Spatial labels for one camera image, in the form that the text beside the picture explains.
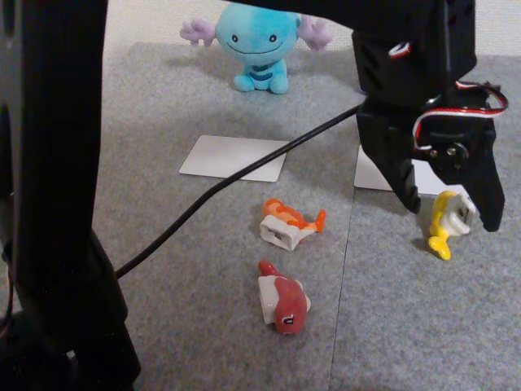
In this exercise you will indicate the orange shrimp sushi toy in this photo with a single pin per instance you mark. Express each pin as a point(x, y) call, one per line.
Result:
point(285, 228)

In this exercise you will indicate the yellow egg sushi toy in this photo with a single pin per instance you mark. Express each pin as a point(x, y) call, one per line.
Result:
point(439, 212)

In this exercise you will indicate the red tuna sushi toy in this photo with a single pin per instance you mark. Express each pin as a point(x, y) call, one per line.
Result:
point(287, 301)

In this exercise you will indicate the blue Wooper plush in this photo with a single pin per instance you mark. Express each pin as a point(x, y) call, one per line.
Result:
point(256, 40)

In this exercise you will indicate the white rectangular card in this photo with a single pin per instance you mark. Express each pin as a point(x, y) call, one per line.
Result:
point(368, 175)
point(228, 159)

